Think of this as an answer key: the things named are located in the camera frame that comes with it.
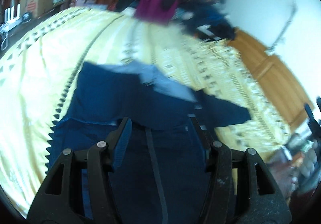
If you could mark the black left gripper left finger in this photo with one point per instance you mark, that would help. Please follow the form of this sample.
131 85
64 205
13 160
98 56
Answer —
60 197

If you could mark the dark blue clothes pile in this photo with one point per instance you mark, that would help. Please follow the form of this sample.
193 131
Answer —
197 13

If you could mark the magenta garment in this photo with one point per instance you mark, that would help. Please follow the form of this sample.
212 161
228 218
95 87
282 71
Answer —
157 11

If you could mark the yellow patterned bedspread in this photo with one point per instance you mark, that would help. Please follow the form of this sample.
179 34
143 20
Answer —
38 77

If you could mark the wooden headboard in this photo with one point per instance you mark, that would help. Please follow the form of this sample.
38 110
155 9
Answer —
280 86

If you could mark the navy blue shirt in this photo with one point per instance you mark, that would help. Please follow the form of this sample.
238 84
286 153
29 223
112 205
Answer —
158 172

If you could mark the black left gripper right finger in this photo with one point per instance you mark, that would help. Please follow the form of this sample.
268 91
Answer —
241 188

